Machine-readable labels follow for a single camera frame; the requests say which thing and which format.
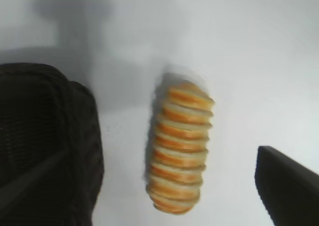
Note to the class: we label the dark brown woven basket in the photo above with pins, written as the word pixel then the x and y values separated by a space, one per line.
pixel 37 111

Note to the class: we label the long striped bread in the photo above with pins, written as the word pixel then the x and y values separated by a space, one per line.
pixel 179 148

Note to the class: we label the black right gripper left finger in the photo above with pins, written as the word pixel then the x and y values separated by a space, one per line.
pixel 27 203

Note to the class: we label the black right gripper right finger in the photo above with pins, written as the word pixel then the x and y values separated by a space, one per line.
pixel 291 193

